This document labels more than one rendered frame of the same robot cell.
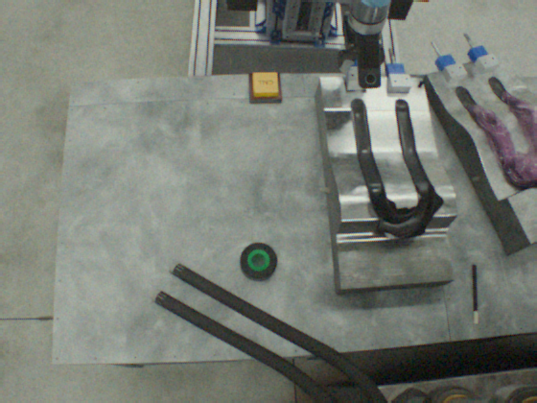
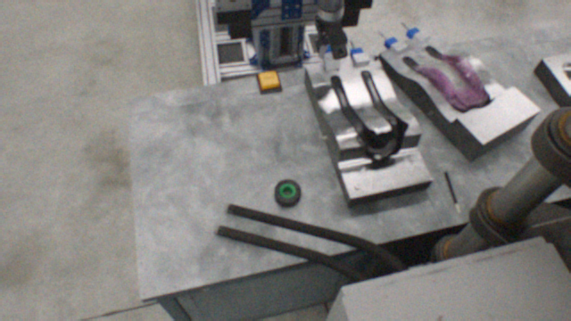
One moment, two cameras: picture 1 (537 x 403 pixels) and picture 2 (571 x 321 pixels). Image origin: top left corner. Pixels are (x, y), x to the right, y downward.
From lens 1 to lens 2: 0.35 m
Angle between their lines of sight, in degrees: 13
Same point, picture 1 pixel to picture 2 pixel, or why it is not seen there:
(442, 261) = (419, 169)
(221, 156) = (247, 131)
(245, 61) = not seen: hidden behind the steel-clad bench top
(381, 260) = (374, 175)
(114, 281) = (183, 226)
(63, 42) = (98, 95)
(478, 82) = (417, 51)
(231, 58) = not seen: hidden behind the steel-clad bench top
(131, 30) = (153, 79)
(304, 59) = not seen: hidden behind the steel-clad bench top
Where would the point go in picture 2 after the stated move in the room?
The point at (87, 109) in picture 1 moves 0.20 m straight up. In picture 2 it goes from (143, 115) to (127, 76)
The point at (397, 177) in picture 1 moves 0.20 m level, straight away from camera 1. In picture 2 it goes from (372, 117) to (394, 75)
